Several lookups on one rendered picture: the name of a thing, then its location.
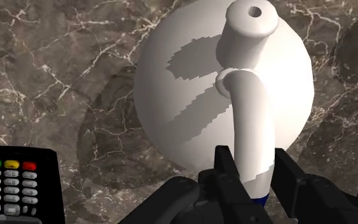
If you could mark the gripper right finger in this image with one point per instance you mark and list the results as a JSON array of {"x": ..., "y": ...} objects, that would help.
[{"x": 309, "y": 198}]

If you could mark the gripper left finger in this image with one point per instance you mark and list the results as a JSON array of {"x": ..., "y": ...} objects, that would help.
[{"x": 225, "y": 186}]

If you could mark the black remote control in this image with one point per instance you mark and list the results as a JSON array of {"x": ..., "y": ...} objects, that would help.
[{"x": 47, "y": 189}]

